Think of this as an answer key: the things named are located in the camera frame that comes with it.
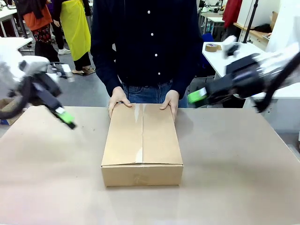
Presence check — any small white table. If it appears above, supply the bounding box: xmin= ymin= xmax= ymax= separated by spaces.
xmin=0 ymin=37 xmax=34 ymax=57

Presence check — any brown cardboard box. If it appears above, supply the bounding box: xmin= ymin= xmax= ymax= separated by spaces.
xmin=100 ymin=103 xmax=184 ymax=188

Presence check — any black bag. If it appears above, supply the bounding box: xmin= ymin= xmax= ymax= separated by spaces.
xmin=253 ymin=23 xmax=273 ymax=34

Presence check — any clear tape strip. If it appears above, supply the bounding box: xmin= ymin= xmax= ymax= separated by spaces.
xmin=133 ymin=104 xmax=145 ymax=164

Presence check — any person in dark navy shirt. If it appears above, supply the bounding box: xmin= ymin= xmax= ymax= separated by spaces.
xmin=90 ymin=0 xmax=205 ymax=109

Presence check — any wooden workbench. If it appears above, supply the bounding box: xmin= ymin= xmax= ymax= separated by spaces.
xmin=233 ymin=22 xmax=270 ymax=45

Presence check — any small open cardboard box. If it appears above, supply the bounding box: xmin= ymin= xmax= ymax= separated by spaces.
xmin=0 ymin=97 xmax=26 ymax=126

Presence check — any brown packing tape roll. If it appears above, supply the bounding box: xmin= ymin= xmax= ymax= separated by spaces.
xmin=204 ymin=43 xmax=222 ymax=53

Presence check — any large white table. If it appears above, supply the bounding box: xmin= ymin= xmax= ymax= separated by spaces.
xmin=202 ymin=41 xmax=300 ymax=100

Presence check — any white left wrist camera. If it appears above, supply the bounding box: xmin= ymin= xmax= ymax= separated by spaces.
xmin=50 ymin=61 xmax=76 ymax=83

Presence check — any person in orange top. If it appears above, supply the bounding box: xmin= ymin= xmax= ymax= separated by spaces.
xmin=14 ymin=0 xmax=60 ymax=64

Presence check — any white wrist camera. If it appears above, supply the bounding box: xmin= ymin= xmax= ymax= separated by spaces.
xmin=50 ymin=61 xmax=76 ymax=83
xmin=221 ymin=35 xmax=240 ymax=58

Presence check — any black tripod pole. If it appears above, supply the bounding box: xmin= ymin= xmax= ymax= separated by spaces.
xmin=242 ymin=0 xmax=259 ymax=44

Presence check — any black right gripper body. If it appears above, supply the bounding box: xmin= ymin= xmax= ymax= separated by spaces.
xmin=205 ymin=53 xmax=261 ymax=104

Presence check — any black left arm cable sleeve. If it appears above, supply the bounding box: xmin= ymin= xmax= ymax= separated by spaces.
xmin=0 ymin=76 xmax=35 ymax=120

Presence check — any person's left hand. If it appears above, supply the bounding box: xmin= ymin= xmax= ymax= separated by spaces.
xmin=159 ymin=90 xmax=180 ymax=123

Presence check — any person in yellow apron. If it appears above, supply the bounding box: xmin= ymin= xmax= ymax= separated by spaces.
xmin=50 ymin=0 xmax=97 ymax=75

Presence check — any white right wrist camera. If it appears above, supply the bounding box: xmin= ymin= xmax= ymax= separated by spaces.
xmin=221 ymin=35 xmax=240 ymax=58

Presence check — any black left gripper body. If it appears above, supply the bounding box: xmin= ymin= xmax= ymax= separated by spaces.
xmin=30 ymin=72 xmax=64 ymax=113

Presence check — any black arm cable sleeve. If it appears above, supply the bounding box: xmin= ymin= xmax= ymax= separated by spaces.
xmin=0 ymin=76 xmax=35 ymax=120
xmin=254 ymin=51 xmax=300 ymax=113

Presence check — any person's right hand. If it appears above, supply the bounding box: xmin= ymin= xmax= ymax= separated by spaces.
xmin=108 ymin=86 xmax=133 ymax=119

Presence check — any black right arm cable sleeve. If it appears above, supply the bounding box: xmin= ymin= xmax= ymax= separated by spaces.
xmin=254 ymin=51 xmax=300 ymax=113

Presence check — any person's left forearm dark sleeve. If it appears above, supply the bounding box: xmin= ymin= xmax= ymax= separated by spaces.
xmin=173 ymin=44 xmax=204 ymax=99

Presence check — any person in red top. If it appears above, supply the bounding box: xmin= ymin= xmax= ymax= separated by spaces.
xmin=222 ymin=0 xmax=243 ymax=36

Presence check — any person's right forearm dark sleeve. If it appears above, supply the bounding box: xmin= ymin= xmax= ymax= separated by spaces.
xmin=90 ymin=44 xmax=122 ymax=97

